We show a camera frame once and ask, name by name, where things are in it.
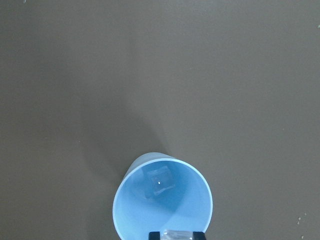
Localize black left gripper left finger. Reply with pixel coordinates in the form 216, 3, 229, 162
148, 231, 160, 240

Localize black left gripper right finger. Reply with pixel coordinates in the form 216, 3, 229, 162
192, 231, 206, 240

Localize ice cube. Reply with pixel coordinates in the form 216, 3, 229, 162
160, 229, 193, 240
143, 165, 176, 199

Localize light blue cup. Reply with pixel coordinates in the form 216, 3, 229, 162
112, 152, 214, 240

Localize ice cube in cup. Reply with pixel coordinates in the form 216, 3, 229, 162
143, 165, 176, 199

